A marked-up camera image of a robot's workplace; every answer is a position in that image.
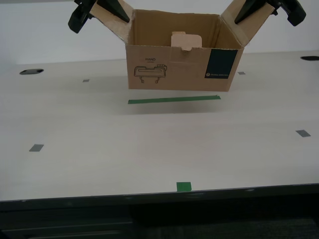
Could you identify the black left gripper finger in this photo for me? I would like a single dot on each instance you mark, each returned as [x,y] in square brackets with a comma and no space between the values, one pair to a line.
[113,7]
[77,20]

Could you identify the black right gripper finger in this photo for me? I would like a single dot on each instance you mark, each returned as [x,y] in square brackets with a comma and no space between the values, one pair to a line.
[250,8]
[295,12]

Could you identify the brown cardboard box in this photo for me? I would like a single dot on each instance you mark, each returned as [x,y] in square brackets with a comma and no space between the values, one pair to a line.
[179,72]

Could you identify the black oval table grommet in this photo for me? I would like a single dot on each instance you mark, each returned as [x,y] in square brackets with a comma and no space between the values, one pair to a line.
[31,72]
[310,58]

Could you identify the green tape marker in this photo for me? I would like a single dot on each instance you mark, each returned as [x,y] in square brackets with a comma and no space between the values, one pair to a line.
[184,187]
[174,99]

